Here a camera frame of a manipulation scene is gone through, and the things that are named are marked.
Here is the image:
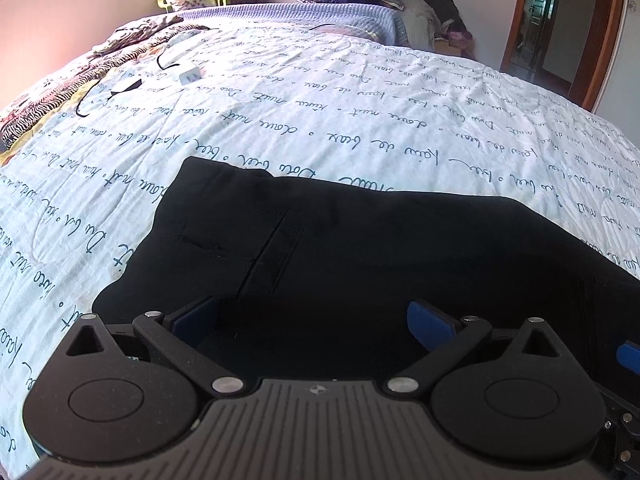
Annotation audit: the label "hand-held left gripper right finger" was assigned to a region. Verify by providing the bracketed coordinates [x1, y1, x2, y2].
[382, 300, 578, 402]

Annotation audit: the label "black backpack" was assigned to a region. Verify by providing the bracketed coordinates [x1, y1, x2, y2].
[424, 0, 466, 36]

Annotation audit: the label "blue knitted blanket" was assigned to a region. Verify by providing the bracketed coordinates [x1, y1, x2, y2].
[170, 2, 406, 43]

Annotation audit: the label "black pants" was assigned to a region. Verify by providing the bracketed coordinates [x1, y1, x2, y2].
[92, 156, 640, 396]

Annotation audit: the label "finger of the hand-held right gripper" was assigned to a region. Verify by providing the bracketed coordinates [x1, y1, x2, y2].
[592, 339, 640, 476]

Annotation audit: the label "grey bag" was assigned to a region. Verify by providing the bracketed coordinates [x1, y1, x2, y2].
[400, 0, 441, 51]

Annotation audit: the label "pink bag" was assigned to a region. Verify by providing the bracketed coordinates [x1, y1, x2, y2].
[445, 27, 473, 58]

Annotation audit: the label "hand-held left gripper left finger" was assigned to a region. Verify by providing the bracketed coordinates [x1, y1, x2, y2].
[55, 296, 246, 401]

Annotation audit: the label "brown wooden door frame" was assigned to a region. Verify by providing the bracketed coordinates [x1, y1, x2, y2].
[500, 0, 628, 113]

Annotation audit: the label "zebra print blanket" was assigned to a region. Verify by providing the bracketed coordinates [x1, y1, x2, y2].
[0, 14, 211, 153]

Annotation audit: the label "white script-printed bed quilt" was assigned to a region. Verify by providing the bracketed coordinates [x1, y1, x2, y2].
[0, 2, 640, 480]

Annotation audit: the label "dark wooden door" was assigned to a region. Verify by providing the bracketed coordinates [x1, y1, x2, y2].
[520, 0, 561, 66]

